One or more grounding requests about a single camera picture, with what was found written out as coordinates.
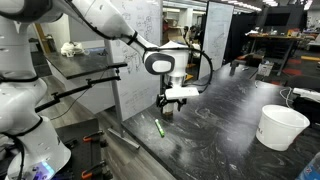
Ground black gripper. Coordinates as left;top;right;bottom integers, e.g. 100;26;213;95
156;94;188;113

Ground white cup with wooden base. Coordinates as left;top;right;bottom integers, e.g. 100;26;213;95
162;101;177;117

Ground green marker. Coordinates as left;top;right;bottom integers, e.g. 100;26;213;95
154;118;166;138

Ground whiteboard on metal stand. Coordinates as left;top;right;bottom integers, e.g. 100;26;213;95
104;0;164;151

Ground small black desk object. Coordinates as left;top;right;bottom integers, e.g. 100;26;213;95
229;59;241;76

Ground tall whiteboard panel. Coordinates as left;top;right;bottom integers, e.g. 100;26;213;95
198;0;235;80

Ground orange clamp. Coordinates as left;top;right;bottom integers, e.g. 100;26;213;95
82;130;105;143
81;161;108;180

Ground black top side counter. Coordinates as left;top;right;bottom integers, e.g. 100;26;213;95
44;49;129;114

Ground small white bin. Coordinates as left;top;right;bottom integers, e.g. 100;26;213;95
257;61;275;78

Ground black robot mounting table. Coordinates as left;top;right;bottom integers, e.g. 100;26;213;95
54;118;113;180

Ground white plastic bucket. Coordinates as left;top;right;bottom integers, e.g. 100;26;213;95
255;104;311;152

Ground white crumpled bag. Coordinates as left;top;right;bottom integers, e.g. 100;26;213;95
60;41;86;58

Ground cluttered wooden desk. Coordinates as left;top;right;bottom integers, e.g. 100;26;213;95
246;29;309;77

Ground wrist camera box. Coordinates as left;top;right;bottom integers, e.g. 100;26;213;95
164;86;200;101

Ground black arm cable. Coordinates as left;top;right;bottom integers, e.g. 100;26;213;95
126;31;214;94

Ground black wall monitor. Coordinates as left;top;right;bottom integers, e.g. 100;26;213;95
264;12;291;28

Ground white power strip with cable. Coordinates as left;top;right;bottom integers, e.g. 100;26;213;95
279;87;320;109

